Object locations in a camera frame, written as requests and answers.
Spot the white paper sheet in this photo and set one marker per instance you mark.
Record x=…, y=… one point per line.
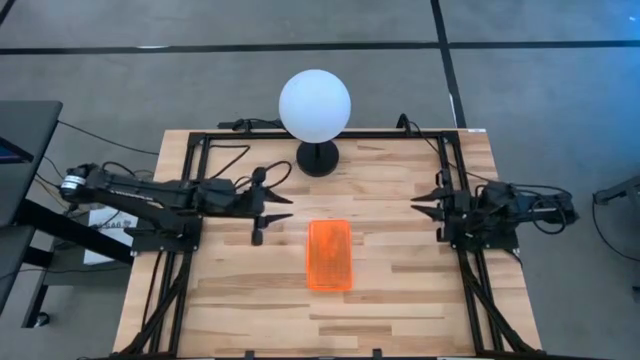
x=100, y=250

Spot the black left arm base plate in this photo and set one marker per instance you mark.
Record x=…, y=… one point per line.
x=150, y=244

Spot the grey desk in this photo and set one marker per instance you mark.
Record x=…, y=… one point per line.
x=25, y=130

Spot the white globe lamp black base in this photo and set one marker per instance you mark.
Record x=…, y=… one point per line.
x=315, y=105

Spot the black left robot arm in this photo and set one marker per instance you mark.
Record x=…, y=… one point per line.
x=130, y=187

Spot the black floor stand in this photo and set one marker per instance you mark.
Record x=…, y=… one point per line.
x=620, y=192

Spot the black desk beam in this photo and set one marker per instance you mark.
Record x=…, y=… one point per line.
x=60, y=225

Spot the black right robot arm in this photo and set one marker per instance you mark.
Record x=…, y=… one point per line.
x=525, y=207

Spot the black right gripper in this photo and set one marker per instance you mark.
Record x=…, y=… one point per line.
x=460, y=210

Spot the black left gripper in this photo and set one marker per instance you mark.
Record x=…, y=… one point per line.
x=240, y=200

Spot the black caster wheel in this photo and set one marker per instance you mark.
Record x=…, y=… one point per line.
x=42, y=319

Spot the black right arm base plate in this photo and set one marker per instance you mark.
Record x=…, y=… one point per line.
x=507, y=244

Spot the clear supply box orange lid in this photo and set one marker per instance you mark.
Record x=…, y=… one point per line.
x=330, y=255

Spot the dark tablet screen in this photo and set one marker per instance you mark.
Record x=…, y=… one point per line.
x=12, y=152

